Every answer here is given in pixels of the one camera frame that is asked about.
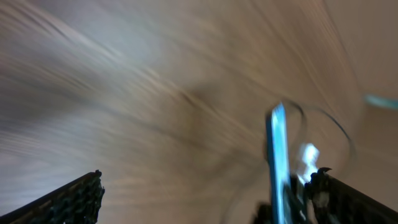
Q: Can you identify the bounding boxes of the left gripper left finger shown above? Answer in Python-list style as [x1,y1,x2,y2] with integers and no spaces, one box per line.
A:
[1,170,105,224]

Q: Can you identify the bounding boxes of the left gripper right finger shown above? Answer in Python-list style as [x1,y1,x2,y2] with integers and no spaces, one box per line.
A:
[305,167,397,224]

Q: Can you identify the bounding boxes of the Galaxy smartphone blue screen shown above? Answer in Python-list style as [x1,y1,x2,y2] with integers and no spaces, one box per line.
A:
[266,103,292,224]

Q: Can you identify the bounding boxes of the white charger adapter plug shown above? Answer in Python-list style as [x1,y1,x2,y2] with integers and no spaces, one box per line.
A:
[297,143,320,184]

